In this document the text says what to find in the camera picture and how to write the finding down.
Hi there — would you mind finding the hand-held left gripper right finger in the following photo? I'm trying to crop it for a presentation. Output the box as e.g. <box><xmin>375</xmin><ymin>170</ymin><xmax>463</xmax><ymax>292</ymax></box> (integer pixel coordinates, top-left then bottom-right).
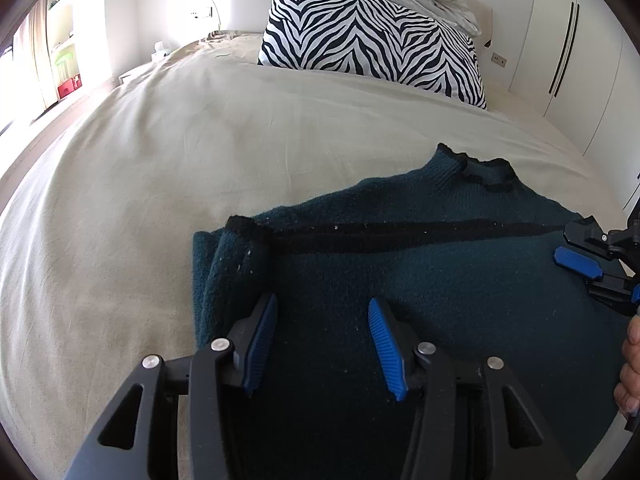
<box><xmin>367</xmin><ymin>297</ymin><xmax>601</xmax><ymax>480</ymax></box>

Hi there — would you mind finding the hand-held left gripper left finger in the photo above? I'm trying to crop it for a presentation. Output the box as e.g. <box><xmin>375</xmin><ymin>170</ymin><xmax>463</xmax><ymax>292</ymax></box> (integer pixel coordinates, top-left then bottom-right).
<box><xmin>65</xmin><ymin>292</ymin><xmax>279</xmax><ymax>480</ymax></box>

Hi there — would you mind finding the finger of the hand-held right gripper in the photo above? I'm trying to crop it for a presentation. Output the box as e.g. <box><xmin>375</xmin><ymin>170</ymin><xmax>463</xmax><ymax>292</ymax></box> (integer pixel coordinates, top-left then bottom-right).
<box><xmin>562</xmin><ymin>216</ymin><xmax>640</xmax><ymax>261</ymax></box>
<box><xmin>552</xmin><ymin>246</ymin><xmax>640</xmax><ymax>317</ymax></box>

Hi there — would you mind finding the dark teal knit sweater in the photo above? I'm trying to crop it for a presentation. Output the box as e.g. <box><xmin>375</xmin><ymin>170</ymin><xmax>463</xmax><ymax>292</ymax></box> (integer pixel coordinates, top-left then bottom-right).
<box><xmin>192</xmin><ymin>142</ymin><xmax>640</xmax><ymax>480</ymax></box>

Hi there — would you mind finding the person's right hand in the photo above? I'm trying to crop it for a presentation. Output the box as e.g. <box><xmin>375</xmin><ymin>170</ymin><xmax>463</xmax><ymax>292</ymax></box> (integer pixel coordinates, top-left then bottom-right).
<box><xmin>615</xmin><ymin>312</ymin><xmax>640</xmax><ymax>414</ymax></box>

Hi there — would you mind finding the beige bed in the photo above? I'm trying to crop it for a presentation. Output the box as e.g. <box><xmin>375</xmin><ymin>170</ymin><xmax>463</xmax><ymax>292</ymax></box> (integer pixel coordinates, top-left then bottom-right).
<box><xmin>0</xmin><ymin>30</ymin><xmax>640</xmax><ymax>480</ymax></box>

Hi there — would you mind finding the white wardrobe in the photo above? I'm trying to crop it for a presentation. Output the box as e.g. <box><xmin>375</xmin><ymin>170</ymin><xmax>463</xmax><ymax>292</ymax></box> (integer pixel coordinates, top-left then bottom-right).
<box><xmin>480</xmin><ymin>0</ymin><xmax>640</xmax><ymax>211</ymax></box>

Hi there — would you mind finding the zebra print pillow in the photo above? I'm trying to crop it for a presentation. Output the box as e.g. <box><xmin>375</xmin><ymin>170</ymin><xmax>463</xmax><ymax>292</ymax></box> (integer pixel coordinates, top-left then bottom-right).
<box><xmin>257</xmin><ymin>0</ymin><xmax>489</xmax><ymax>111</ymax></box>

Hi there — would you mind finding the green plastic container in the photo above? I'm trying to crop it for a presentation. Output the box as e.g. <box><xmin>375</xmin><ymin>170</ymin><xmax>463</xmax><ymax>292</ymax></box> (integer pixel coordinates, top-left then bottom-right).
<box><xmin>54</xmin><ymin>44</ymin><xmax>77</xmax><ymax>77</ymax></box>

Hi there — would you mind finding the light curtain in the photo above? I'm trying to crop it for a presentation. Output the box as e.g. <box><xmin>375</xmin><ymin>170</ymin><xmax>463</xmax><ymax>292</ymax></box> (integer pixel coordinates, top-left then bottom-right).
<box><xmin>12</xmin><ymin>0</ymin><xmax>57</xmax><ymax>112</ymax></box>

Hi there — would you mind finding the black wardrobe handle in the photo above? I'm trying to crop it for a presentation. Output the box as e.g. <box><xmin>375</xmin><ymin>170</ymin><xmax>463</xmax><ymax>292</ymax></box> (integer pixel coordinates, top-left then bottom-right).
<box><xmin>548</xmin><ymin>2</ymin><xmax>581</xmax><ymax>97</ymax></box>

